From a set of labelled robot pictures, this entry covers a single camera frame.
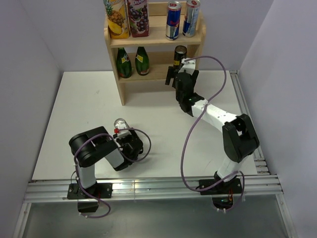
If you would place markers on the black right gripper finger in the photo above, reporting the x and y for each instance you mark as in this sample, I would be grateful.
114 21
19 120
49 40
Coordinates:
195 76
171 73

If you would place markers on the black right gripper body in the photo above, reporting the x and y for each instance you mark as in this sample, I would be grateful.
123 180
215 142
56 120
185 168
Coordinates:
178 96

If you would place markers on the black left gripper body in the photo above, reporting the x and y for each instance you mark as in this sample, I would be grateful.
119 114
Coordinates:
123 142

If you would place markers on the black yellow label can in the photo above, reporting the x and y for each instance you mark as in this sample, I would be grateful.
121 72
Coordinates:
180 53

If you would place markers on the black gold band can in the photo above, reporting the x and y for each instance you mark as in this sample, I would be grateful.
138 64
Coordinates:
120 124

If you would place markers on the green Perrier bottle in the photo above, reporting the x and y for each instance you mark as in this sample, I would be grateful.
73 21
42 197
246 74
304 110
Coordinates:
142 62
123 63

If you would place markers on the blue Red Bull can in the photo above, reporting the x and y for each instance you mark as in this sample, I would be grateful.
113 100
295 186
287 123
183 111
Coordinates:
173 20

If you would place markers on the silver Red Bull can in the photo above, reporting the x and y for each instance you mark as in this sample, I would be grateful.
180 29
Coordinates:
191 17

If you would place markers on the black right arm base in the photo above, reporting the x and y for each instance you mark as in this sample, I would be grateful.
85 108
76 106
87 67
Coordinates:
222 194

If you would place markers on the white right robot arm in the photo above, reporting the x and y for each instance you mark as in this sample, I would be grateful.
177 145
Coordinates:
239 136

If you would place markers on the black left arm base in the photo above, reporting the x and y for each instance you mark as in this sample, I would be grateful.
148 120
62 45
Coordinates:
98 190

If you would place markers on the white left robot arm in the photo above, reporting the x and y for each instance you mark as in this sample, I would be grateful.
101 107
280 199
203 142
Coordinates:
120 150

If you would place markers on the light wooden shelf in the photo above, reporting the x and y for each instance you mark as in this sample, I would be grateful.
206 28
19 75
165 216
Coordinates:
159 49

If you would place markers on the purple grape juice carton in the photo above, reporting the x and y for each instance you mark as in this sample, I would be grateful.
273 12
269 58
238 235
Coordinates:
138 17

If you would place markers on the yellow pineapple juice carton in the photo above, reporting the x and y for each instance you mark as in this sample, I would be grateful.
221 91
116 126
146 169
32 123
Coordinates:
116 18

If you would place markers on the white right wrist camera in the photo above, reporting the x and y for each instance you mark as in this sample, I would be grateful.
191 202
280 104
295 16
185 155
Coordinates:
188 66

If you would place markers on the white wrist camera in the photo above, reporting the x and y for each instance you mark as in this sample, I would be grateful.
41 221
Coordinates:
188 66
120 133

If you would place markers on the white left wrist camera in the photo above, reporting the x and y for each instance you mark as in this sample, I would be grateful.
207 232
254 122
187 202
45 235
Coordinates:
120 133

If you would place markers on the aluminium frame rail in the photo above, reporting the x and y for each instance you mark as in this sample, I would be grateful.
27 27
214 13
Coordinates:
158 196

